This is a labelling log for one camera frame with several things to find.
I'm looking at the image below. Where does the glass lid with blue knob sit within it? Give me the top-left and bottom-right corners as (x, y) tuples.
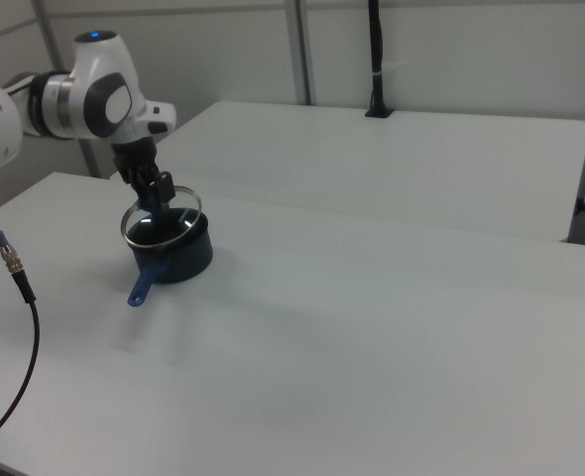
(119, 183), (204, 248)

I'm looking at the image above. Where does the dark blue saucepan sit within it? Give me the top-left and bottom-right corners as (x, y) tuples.
(125, 209), (215, 309)

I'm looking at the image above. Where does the black pole with base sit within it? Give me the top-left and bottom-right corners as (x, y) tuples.
(364, 0), (396, 119)

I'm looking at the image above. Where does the aluminium frame post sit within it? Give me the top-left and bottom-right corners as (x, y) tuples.
(284, 0), (318, 106)

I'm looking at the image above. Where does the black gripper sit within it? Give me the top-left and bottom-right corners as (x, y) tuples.
(110, 139), (176, 218)

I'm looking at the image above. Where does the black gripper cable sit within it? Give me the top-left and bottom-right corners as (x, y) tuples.
(0, 193), (42, 450)

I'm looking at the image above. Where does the white background table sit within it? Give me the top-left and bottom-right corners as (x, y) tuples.
(109, 101), (585, 244)

